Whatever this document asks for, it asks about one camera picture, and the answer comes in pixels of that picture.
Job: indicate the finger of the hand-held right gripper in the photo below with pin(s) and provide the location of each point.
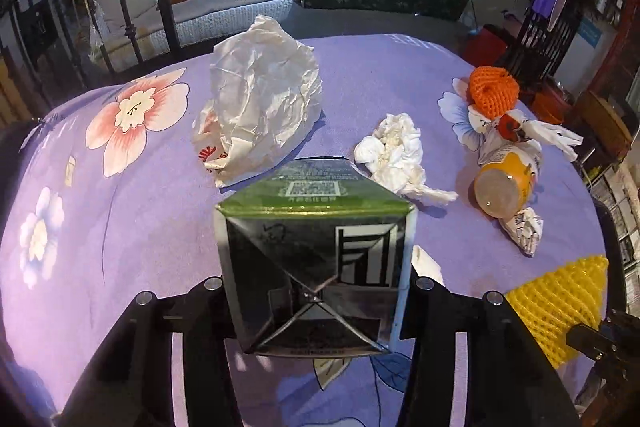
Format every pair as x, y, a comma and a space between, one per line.
592, 339

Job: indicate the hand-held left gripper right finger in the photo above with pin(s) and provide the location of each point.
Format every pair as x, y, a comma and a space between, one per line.
425, 307

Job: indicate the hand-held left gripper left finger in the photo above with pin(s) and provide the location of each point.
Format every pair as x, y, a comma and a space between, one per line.
210, 307

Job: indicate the yellow foam net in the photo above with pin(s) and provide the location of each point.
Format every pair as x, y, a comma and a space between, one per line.
555, 302

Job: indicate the green and black carton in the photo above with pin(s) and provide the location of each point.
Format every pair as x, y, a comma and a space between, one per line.
310, 247

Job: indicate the printed paper ball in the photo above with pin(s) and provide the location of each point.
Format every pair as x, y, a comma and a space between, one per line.
525, 229

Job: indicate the orange plastic bottle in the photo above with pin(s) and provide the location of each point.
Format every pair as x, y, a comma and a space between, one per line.
505, 182

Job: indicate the white tissue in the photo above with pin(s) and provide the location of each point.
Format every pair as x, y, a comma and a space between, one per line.
395, 152

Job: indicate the white paper bag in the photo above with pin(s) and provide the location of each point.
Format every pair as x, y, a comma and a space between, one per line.
265, 92

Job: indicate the orange foam net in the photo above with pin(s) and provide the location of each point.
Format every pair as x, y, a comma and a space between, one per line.
492, 87

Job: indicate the white paper slip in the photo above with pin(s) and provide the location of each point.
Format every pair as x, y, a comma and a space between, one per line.
425, 264

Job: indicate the purple floral blanket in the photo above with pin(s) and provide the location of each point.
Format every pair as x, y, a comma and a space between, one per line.
125, 232

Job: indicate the small orange round scrap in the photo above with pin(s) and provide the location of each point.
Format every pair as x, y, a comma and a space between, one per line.
510, 125

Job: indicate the black metal rack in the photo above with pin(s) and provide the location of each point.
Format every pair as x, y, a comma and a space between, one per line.
537, 47

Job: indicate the black iron bed frame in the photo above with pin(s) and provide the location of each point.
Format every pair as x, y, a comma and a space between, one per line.
167, 7

